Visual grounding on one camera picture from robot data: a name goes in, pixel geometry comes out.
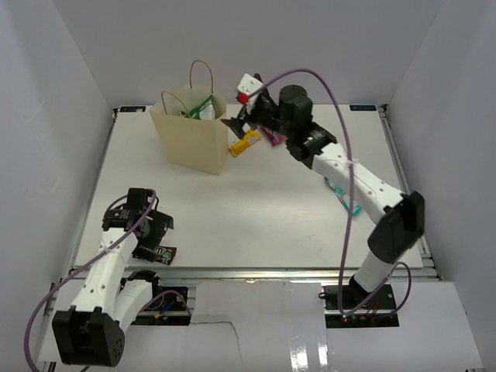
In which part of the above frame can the teal candy bag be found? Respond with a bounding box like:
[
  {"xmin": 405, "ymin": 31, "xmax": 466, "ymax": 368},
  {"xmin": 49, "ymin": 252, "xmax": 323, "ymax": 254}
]
[{"xmin": 325, "ymin": 178, "xmax": 362, "ymax": 217}]

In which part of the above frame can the green candy bag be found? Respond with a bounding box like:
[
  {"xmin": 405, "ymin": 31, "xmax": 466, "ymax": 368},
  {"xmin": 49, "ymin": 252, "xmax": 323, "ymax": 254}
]
[{"xmin": 179, "ymin": 95, "xmax": 216, "ymax": 120}]

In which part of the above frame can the brown m&m's packet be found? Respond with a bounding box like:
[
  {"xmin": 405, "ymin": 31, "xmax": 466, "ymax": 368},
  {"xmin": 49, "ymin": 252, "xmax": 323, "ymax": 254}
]
[{"xmin": 145, "ymin": 246, "xmax": 177, "ymax": 266}]

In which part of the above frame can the yellow snack bar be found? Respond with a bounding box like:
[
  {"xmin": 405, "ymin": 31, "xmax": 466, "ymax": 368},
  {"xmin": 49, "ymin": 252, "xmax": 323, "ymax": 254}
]
[{"xmin": 229, "ymin": 130, "xmax": 261, "ymax": 157}]

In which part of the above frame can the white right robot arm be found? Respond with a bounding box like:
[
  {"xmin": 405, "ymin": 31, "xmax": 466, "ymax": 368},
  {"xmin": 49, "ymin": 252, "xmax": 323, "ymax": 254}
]
[{"xmin": 222, "ymin": 74, "xmax": 425, "ymax": 309}]

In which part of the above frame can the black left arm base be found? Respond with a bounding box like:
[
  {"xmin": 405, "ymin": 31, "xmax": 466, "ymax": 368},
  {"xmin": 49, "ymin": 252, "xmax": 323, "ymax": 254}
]
[{"xmin": 120, "ymin": 270, "xmax": 191, "ymax": 326}]

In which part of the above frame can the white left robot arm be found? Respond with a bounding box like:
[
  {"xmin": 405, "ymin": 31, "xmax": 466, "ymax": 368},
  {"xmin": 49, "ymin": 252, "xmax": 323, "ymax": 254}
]
[{"xmin": 52, "ymin": 188, "xmax": 176, "ymax": 367}]

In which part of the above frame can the pink purple gummy bag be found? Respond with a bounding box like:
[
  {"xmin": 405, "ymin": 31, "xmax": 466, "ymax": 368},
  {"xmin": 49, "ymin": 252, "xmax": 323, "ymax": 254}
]
[{"xmin": 260, "ymin": 126, "xmax": 287, "ymax": 146}]

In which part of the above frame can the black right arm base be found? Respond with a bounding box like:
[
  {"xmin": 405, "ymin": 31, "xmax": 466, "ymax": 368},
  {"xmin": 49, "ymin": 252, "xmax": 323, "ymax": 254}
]
[{"xmin": 318, "ymin": 281, "xmax": 400, "ymax": 329}]

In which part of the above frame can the brown paper bag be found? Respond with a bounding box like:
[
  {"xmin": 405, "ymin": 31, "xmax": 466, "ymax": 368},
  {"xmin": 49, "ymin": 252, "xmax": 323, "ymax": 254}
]
[{"xmin": 150, "ymin": 60, "xmax": 229, "ymax": 175}]

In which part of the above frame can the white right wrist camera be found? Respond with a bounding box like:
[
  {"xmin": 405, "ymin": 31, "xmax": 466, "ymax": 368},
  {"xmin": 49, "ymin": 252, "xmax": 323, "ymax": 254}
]
[{"xmin": 236, "ymin": 74, "xmax": 263, "ymax": 113}]

